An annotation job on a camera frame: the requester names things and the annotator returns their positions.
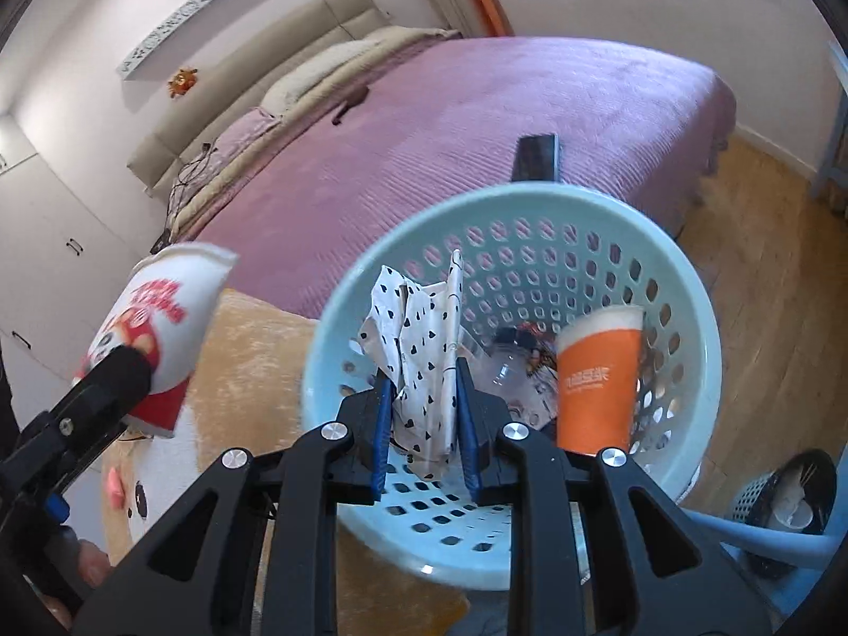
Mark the white polka-dot paper wrapper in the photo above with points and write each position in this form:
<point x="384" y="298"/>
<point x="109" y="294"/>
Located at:
<point x="424" y="358"/>

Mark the bed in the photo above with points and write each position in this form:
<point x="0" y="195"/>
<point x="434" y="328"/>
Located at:
<point x="464" y="112"/>

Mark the light blue plastic chair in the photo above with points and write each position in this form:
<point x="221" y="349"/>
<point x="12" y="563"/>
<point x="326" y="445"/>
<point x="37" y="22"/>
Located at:
<point x="742" y="530"/>

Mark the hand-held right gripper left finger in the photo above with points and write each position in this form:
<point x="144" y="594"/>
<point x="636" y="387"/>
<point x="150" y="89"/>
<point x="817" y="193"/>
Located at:
<point x="379" y="424"/>

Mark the person's left hand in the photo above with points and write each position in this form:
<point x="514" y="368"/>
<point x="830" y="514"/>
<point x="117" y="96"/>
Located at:
<point x="91" y="563"/>

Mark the light blue plastic basket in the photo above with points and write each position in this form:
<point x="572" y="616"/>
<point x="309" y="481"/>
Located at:
<point x="550" y="202"/>

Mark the dark brown object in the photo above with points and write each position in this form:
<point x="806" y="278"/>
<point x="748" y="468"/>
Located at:
<point x="351" y="103"/>

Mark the beige pillow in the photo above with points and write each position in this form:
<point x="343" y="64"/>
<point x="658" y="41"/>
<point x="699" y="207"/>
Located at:
<point x="318" y="73"/>

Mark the colourful snack wrapper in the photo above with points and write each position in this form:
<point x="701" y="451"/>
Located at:
<point x="544" y="361"/>

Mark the black remote control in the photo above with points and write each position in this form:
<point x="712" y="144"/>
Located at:
<point x="536" y="156"/>

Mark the purple bedspread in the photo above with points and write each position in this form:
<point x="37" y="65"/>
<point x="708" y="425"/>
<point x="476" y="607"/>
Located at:
<point x="477" y="119"/>

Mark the clear plastic bottle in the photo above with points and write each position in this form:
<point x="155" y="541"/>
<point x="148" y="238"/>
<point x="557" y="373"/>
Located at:
<point x="507" y="371"/>

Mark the white wardrobe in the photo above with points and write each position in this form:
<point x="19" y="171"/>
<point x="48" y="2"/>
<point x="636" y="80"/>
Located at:
<point x="53" y="245"/>

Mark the red and white paper cup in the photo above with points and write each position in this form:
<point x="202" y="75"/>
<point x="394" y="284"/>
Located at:
<point x="172" y="305"/>

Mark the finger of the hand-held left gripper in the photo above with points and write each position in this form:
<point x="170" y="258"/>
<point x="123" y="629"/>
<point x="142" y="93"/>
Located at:
<point x="99" y="384"/>

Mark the beige padded headboard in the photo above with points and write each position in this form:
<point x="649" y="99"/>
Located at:
<point x="232" y="103"/>

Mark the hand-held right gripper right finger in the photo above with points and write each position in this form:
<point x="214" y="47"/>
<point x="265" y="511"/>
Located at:
<point x="468" y="430"/>

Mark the black plastic basket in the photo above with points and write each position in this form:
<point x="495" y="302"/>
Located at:
<point x="818" y="477"/>

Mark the orange plush toy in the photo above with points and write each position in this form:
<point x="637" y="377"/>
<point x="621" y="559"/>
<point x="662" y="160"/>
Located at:
<point x="183" y="81"/>

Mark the orange paper cup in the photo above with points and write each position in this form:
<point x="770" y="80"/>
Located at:
<point x="596" y="384"/>

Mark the round beige brown rug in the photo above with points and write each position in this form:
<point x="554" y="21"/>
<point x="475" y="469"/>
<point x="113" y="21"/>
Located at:
<point x="265" y="358"/>

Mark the pink pillow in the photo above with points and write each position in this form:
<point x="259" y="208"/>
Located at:
<point x="238" y="146"/>

